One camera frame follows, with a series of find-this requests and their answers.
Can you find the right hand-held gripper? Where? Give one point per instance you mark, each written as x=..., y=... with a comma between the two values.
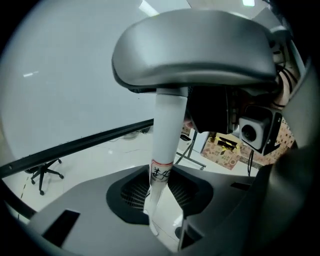
x=287, y=57

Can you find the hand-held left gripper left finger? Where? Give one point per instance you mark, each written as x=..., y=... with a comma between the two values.
x=82, y=205

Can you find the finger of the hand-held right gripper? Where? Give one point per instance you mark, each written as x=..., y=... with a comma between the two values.
x=207, y=110
x=195, y=47

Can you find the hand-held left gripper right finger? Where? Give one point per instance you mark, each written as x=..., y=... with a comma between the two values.
x=220, y=190

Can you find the white broom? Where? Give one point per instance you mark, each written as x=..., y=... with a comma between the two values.
x=165, y=130

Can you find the brown printed cardboard box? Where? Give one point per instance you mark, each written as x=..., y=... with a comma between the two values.
x=220, y=157

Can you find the white cabinet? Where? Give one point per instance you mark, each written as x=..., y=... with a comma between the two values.
x=200, y=142

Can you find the plain cardboard box yellow tape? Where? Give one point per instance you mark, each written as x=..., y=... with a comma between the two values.
x=226, y=143

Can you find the black office chair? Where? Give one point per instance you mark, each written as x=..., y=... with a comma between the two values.
x=43, y=171

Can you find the grey camera black bracket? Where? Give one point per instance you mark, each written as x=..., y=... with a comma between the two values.
x=257, y=130

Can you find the grey table with black frame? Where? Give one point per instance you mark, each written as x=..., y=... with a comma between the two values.
x=75, y=75

